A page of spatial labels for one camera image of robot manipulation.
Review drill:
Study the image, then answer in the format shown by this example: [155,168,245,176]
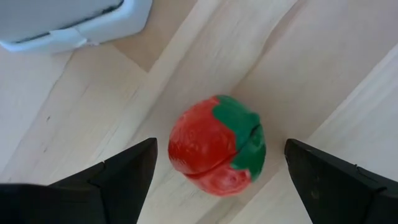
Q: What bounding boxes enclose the round red toy strawberry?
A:
[167,95,267,197]

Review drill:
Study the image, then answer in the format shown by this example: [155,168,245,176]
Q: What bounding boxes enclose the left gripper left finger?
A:
[49,138,159,224]

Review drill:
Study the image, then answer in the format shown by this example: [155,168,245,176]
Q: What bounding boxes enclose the white plastic pot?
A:
[0,0,154,54]

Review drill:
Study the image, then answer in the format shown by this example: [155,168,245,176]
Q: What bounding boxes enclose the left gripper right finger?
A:
[284,138,388,224]

